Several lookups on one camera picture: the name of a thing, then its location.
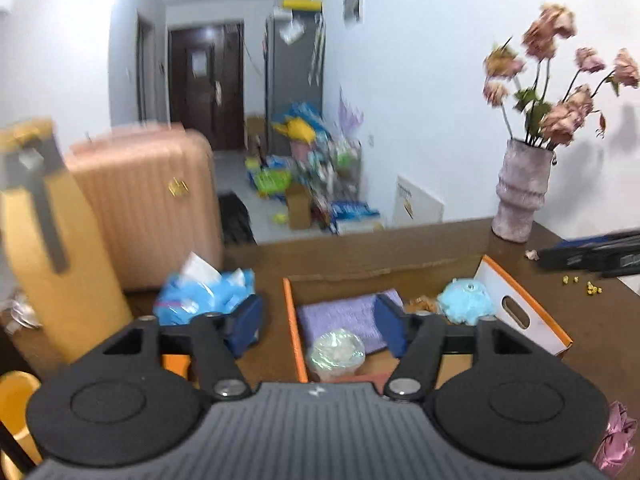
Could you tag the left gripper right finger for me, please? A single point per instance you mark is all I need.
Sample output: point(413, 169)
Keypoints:
point(417, 341)

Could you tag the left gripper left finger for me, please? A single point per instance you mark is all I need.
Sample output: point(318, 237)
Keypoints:
point(218, 341)

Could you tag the light blue plush toy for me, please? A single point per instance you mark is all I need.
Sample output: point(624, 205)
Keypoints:
point(465, 301)

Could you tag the purple knitted towel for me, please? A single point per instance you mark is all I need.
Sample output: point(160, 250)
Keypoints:
point(354, 314)

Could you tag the iridescent plastic bag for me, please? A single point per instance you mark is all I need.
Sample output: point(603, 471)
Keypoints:
point(335, 354)

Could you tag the pink satin pouch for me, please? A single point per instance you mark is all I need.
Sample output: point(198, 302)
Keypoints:
point(616, 449)

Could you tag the yellow white plush toy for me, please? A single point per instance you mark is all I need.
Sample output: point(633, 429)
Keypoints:
point(423, 305)

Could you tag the red orange cardboard box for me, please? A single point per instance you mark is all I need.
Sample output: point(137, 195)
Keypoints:
point(514, 304)

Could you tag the blue tissue pack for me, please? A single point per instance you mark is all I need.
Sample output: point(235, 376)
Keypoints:
point(199, 288)

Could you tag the pinkish ceramic vase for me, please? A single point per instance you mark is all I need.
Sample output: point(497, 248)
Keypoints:
point(521, 189)

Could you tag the white flat panel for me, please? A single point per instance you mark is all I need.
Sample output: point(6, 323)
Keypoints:
point(414, 207)

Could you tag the black bag on floor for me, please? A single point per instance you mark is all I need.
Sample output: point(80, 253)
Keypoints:
point(235, 220)

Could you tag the small brown cardboard box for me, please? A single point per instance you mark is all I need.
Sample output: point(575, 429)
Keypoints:
point(298, 200)

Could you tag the cluttered storage rack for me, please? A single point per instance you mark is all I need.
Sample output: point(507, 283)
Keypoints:
point(331, 163)

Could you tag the green plastic basket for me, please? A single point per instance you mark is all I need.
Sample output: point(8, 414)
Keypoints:
point(271, 182)

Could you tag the pink ribbed suitcase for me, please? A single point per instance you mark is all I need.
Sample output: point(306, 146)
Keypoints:
point(152, 189)

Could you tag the yellow watering can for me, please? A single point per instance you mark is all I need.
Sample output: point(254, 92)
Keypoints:
point(296, 129)

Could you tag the dark brown entrance door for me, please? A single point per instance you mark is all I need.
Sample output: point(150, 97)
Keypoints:
point(206, 82)

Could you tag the grey refrigerator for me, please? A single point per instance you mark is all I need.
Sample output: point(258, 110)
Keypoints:
point(294, 52)

